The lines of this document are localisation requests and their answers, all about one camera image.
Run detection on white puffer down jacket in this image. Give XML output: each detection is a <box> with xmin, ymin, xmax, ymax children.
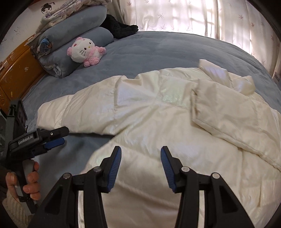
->
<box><xmin>37</xmin><ymin>59</ymin><xmax>280</xmax><ymax>227</ymax></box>

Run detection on person's left hand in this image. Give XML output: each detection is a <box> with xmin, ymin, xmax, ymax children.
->
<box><xmin>5</xmin><ymin>160</ymin><xmax>41</xmax><ymax>203</ymax></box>

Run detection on orange wooden headboard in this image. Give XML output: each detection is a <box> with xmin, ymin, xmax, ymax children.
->
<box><xmin>0</xmin><ymin>37</ymin><xmax>47</xmax><ymax>113</ymax></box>

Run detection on lower blue-grey rolled pillow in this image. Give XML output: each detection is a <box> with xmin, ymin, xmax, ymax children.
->
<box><xmin>39</xmin><ymin>27</ymin><xmax>114</xmax><ymax>78</ymax></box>

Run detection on blue-grey rolled pillow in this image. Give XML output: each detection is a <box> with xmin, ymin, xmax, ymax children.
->
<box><xmin>34</xmin><ymin>5</ymin><xmax>107</xmax><ymax>56</ymax></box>
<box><xmin>39</xmin><ymin>27</ymin><xmax>114</xmax><ymax>78</ymax></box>

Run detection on pink white cat plush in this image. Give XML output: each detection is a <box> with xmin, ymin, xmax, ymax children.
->
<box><xmin>67</xmin><ymin>37</ymin><xmax>106</xmax><ymax>68</ymax></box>

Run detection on upper blue-grey rolled pillow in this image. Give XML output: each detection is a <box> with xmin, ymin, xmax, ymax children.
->
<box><xmin>34</xmin><ymin>5</ymin><xmax>107</xmax><ymax>56</ymax></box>

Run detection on black fluffy garment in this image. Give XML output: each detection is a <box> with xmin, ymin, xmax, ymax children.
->
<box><xmin>100</xmin><ymin>14</ymin><xmax>139</xmax><ymax>39</ymax></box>

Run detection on floral folded blanket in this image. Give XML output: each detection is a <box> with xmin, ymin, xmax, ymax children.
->
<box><xmin>35</xmin><ymin>0</ymin><xmax>112</xmax><ymax>34</ymax></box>

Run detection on white cardboard box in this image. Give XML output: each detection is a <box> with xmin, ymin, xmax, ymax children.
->
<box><xmin>272</xmin><ymin>71</ymin><xmax>281</xmax><ymax>84</ymax></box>

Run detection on blue-grey bed cover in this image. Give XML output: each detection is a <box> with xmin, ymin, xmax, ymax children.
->
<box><xmin>24</xmin><ymin>32</ymin><xmax>280</xmax><ymax>197</ymax></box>

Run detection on white floral curtains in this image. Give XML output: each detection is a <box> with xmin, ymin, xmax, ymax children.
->
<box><xmin>107</xmin><ymin>0</ymin><xmax>280</xmax><ymax>75</ymax></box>

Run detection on cartoon girl wall sticker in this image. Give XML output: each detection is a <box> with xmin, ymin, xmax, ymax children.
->
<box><xmin>41</xmin><ymin>2</ymin><xmax>56</xmax><ymax>17</ymax></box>

